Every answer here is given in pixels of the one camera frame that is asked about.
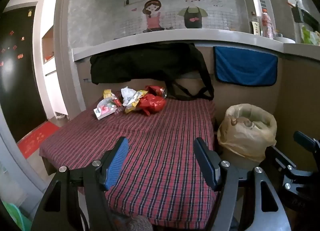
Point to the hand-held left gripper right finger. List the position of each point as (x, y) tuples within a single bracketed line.
[(203, 160)]

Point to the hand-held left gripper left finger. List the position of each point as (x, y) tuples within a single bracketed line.
[(116, 160)]

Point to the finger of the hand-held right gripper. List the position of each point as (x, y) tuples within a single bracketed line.
[(306, 142), (280, 158)]

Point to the plastic-lined waste bin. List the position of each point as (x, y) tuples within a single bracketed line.
[(245, 133)]

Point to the pink cartoon tissue pack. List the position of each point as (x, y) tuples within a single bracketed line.
[(105, 109)]

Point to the crushed red can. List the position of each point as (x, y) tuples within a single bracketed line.
[(156, 89)]

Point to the red plaid cloth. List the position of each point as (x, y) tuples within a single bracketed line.
[(155, 145)]

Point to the small red wrapper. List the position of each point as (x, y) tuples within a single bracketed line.
[(116, 101)]

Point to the grey knitted cloth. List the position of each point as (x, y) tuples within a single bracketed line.
[(135, 223)]

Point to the red foil bag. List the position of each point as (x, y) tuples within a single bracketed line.
[(152, 103)]

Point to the small yellow wrapper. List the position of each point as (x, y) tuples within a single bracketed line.
[(107, 93)]

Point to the white crumpled tissue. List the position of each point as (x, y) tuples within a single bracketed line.
[(127, 93)]

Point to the red floor mat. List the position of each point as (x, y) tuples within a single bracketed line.
[(37, 140)]

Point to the blue towel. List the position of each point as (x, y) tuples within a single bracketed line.
[(245, 67)]

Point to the black fabric bag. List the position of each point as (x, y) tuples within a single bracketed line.
[(150, 63)]

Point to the green vegetable bag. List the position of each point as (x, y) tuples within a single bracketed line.
[(311, 37)]

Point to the green plastic object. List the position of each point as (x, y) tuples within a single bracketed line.
[(17, 218)]

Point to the white cabinet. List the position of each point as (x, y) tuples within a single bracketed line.
[(53, 58)]

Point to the plastic bottle red cap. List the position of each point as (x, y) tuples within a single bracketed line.
[(267, 24)]

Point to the grey countertop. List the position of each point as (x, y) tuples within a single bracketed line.
[(175, 38)]

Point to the dark bottle yellow label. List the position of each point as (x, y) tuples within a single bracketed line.
[(255, 24)]

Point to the black refrigerator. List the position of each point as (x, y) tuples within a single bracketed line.
[(20, 75)]

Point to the red fridge magnets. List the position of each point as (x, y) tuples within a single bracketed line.
[(20, 55)]

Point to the black wall rack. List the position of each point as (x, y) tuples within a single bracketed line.
[(305, 17)]

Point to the cartoon wall poster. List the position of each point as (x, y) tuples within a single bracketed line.
[(170, 13)]

